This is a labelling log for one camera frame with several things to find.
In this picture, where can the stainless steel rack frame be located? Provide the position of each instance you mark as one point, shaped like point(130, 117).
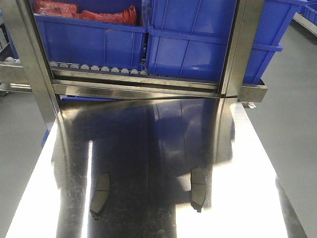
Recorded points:
point(34, 74)

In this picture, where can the left blue plastic bin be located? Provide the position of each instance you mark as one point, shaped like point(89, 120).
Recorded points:
point(92, 42)

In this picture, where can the right blue plastic bin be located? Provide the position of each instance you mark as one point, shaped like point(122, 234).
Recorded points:
point(189, 38)

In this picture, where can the brake pad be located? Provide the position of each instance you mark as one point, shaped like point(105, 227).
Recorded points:
point(100, 196)
point(198, 189)

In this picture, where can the roller conveyor track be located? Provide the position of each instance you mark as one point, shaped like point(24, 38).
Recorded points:
point(97, 68)

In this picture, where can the blue plastic bin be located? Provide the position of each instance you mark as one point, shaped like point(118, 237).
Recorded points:
point(189, 38)
point(92, 42)

